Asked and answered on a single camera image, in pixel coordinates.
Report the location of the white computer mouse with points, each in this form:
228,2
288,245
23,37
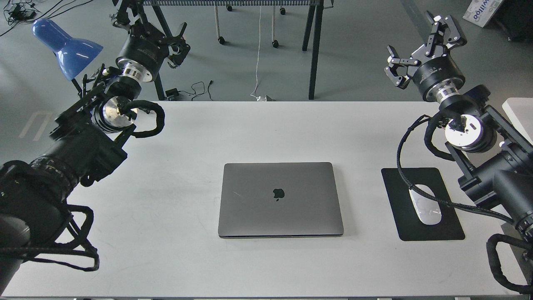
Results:
427,210

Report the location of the blue desk lamp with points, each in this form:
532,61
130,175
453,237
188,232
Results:
73,54

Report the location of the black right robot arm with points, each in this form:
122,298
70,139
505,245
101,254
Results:
495,159

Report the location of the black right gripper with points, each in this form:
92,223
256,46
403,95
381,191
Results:
439,78

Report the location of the wheeled cart legs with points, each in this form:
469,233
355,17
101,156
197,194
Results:
242,27

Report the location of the white cardboard box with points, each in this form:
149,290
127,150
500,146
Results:
480,12

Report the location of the black background table frame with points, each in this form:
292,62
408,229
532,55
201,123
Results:
313,25

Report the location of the grey laptop notebook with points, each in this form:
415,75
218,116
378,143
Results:
284,199

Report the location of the black mouse pad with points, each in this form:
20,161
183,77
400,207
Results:
408,225

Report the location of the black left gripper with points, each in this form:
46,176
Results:
143,45

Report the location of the black power adapter with cable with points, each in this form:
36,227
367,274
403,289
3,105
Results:
196,90

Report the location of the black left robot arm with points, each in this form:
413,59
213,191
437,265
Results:
36,217

